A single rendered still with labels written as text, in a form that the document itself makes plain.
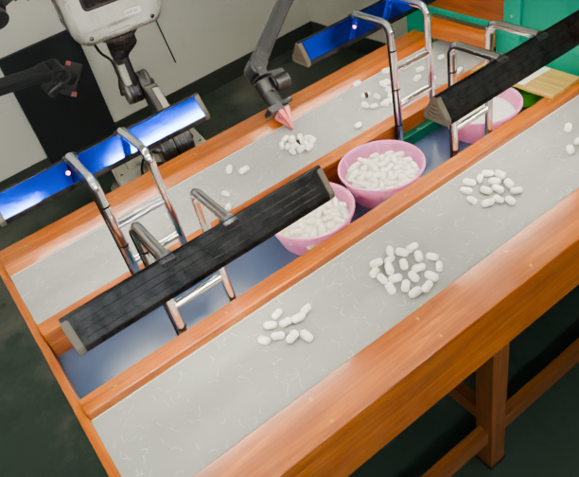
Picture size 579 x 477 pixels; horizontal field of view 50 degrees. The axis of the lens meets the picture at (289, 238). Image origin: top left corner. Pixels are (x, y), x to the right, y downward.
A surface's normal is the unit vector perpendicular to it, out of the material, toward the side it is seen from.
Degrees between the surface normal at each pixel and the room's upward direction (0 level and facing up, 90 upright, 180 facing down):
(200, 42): 90
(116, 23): 90
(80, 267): 0
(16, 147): 90
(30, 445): 0
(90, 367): 0
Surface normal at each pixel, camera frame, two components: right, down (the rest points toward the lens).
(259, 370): -0.19, -0.74
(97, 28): 0.47, 0.51
